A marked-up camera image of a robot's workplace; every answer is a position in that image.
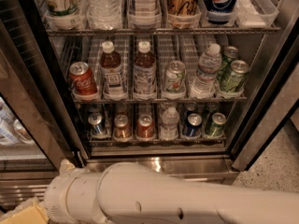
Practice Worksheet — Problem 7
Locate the clear water bottle bottom shelf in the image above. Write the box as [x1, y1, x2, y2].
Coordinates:
[160, 106, 179, 140]

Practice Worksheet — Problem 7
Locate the white 7up can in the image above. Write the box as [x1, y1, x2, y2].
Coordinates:
[164, 61, 186, 93]

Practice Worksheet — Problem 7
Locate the wire shelf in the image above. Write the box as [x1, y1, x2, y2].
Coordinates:
[89, 136, 226, 147]
[74, 94, 247, 104]
[46, 24, 280, 36]

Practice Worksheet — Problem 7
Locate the large pepsi can top shelf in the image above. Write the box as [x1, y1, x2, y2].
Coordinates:
[203, 0, 236, 24]

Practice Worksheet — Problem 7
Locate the steel fridge door right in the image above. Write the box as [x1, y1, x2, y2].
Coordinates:
[227, 0, 299, 172]

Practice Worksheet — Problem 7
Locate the middle wire shelf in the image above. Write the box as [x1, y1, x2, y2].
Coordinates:
[74, 94, 247, 104]

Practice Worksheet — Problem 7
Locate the clear water bottle middle shelf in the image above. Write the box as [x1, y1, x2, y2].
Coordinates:
[189, 43, 222, 99]

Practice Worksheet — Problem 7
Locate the red can bottom shelf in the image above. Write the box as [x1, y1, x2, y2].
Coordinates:
[137, 114, 154, 138]

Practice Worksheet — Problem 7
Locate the white labelled bottle top shelf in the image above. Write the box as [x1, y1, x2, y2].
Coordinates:
[129, 0, 159, 17]

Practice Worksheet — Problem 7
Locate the top wire shelf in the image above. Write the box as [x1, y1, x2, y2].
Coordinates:
[46, 24, 280, 36]

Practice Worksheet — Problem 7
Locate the brown tea bottle right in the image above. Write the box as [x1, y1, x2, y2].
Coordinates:
[133, 41, 156, 95]

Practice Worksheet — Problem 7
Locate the red coca-cola can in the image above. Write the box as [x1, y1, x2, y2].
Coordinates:
[69, 62, 97, 95]

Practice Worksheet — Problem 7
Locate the clear water bottle shelf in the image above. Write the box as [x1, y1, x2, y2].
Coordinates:
[160, 106, 179, 140]
[189, 43, 222, 99]
[87, 0, 121, 30]

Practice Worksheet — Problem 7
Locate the empty clear plastic tray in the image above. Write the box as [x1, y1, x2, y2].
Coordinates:
[236, 0, 278, 28]

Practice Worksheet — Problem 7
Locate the copper can bottom shelf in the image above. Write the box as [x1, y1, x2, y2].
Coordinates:
[114, 115, 132, 139]

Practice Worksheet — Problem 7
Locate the green can bottom shelf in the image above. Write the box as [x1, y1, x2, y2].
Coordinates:
[205, 112, 226, 137]

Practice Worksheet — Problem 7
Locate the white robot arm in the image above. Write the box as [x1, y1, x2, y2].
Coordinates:
[1, 160, 299, 224]

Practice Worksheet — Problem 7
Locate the glass fridge door left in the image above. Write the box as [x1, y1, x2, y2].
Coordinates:
[0, 21, 80, 179]

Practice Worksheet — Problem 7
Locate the blue pepsi can bottom shelf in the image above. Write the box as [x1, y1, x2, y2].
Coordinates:
[182, 113, 202, 137]

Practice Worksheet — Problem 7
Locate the brown tea bottle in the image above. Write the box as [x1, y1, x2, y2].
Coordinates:
[100, 41, 126, 95]
[133, 41, 156, 95]

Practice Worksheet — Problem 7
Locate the green can rear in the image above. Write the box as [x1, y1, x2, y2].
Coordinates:
[217, 46, 239, 81]

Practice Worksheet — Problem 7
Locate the brown tea bottle left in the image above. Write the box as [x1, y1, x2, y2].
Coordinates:
[100, 41, 126, 95]

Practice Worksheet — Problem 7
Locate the green can front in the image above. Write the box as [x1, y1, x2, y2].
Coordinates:
[220, 60, 249, 93]

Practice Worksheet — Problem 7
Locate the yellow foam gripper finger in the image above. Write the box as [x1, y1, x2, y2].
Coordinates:
[59, 159, 76, 174]
[0, 197, 49, 224]

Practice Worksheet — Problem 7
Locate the bottom wire shelf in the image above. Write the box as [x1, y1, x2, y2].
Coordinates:
[89, 136, 226, 147]

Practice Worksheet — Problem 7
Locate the clear water bottle top shelf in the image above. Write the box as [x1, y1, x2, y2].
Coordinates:
[87, 0, 121, 30]

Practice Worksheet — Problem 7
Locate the blue silver redbull can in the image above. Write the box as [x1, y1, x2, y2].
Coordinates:
[88, 112, 107, 135]

